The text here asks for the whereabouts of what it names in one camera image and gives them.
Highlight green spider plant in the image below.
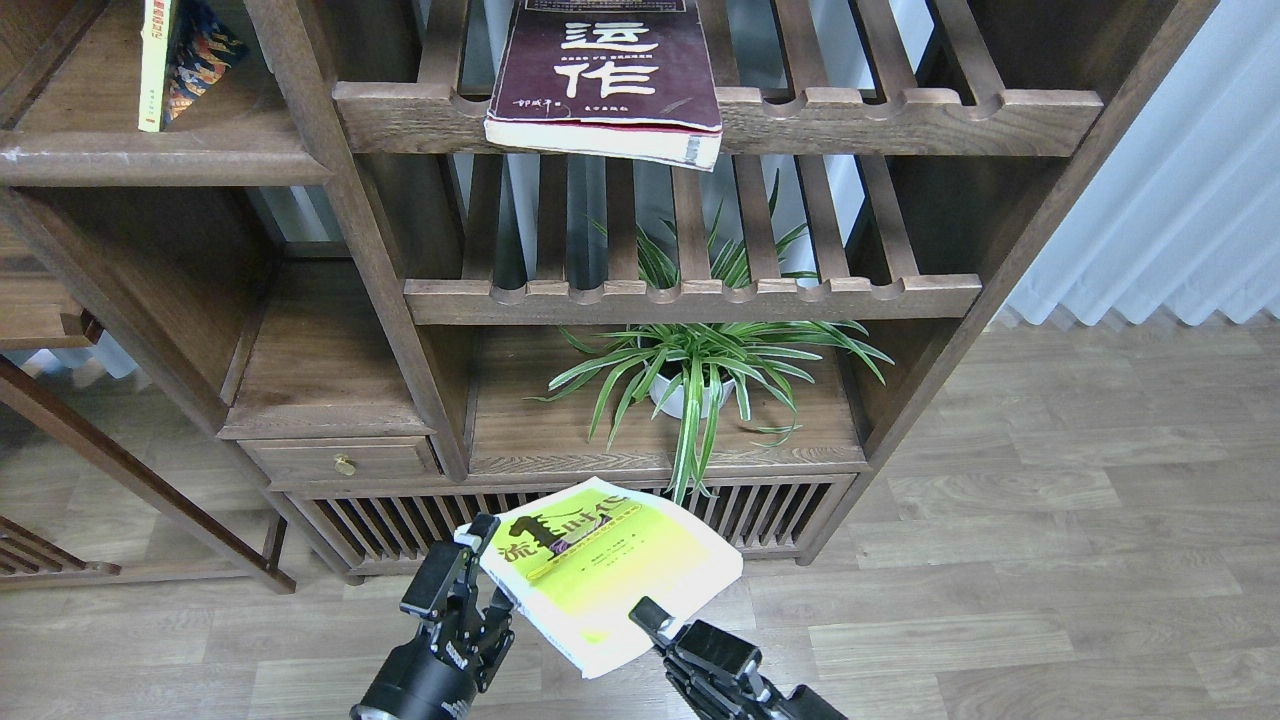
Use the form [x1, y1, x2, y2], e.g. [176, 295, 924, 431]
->
[530, 170, 896, 506]

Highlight brass drawer knob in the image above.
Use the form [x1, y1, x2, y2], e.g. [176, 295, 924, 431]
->
[334, 454, 357, 477]

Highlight dark wooden bookshelf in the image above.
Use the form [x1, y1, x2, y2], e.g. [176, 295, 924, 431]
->
[3, 1, 1216, 582]

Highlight white curtain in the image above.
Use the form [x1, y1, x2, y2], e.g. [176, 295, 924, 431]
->
[1000, 0, 1280, 328]

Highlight colourful cover paperback book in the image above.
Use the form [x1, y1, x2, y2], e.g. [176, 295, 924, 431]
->
[137, 1, 250, 132]

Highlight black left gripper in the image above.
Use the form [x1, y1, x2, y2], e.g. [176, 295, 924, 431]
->
[349, 514, 515, 719]

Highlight white plant pot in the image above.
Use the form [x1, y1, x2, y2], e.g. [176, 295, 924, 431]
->
[648, 363, 736, 419]

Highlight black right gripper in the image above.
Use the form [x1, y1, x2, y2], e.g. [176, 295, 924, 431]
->
[628, 597, 849, 720]

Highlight yellow green book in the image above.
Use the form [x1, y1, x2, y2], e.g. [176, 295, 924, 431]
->
[480, 477, 744, 679]

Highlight maroon book white characters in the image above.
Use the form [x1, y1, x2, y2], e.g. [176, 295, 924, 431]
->
[484, 1, 722, 170]

